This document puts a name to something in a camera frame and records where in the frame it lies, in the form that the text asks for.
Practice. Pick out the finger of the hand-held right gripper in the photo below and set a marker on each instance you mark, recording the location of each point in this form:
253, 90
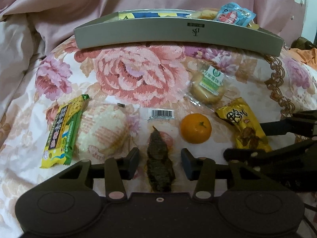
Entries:
297, 125
272, 158

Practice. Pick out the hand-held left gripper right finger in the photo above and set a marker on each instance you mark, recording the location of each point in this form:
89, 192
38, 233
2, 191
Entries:
187, 164

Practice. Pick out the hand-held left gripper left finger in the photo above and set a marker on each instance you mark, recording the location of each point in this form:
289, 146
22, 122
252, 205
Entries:
133, 162

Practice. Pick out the seaweed roll clear packet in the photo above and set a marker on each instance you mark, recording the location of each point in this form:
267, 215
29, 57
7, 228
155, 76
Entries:
158, 153

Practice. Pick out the tangerine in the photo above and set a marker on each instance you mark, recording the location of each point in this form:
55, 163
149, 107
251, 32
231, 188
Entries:
195, 129

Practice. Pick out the gold snack packet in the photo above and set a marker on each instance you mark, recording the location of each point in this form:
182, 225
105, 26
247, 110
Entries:
245, 129

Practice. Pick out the white bread packet orange print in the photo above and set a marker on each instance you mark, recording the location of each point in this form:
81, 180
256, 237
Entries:
104, 131

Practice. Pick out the round biscuit packet green label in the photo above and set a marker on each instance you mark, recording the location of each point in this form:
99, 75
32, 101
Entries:
205, 91

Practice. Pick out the yellow green snack packet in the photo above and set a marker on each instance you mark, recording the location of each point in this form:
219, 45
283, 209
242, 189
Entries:
62, 129

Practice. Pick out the grey tray box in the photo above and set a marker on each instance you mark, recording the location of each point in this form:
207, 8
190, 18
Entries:
148, 36

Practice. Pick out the light blue snack packet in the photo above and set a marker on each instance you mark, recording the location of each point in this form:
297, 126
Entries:
232, 13

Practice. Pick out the orange cloth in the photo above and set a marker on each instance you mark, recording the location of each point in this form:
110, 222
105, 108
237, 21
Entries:
307, 57

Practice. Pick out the dark olive cloth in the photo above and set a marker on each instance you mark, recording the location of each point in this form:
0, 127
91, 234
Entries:
304, 43

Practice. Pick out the floral bedsheet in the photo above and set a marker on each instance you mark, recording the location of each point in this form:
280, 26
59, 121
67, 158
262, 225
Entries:
128, 74

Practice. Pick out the blue yellow paper lining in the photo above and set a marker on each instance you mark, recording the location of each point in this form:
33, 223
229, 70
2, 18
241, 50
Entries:
146, 14

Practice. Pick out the pale pink duvet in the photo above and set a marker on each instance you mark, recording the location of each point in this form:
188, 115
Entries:
14, 54

